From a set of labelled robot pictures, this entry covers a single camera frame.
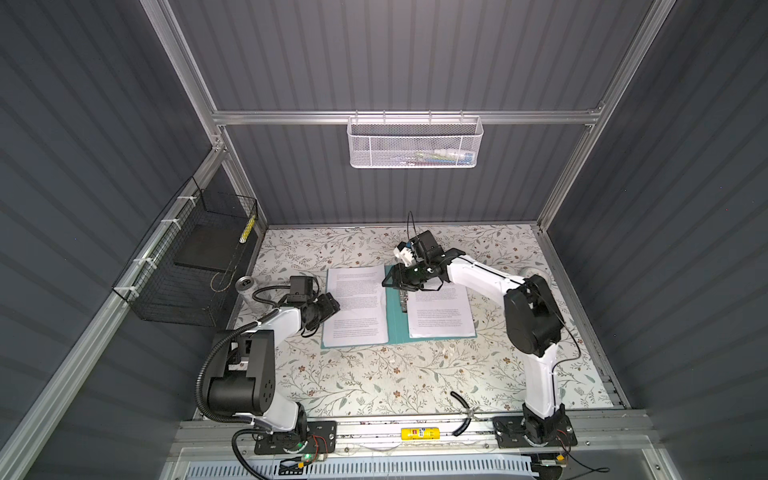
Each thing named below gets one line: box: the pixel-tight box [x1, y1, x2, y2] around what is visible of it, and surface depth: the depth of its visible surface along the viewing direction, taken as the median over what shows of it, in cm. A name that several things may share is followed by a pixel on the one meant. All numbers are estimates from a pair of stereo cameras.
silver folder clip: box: [400, 290, 409, 314], surface depth 101 cm
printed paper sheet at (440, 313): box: [407, 282, 476, 338], surface depth 97 cm
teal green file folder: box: [320, 265, 478, 349], surface depth 95 cm
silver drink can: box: [235, 276, 254, 291], surface depth 88 cm
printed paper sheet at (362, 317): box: [323, 265, 389, 347], surface depth 99 cm
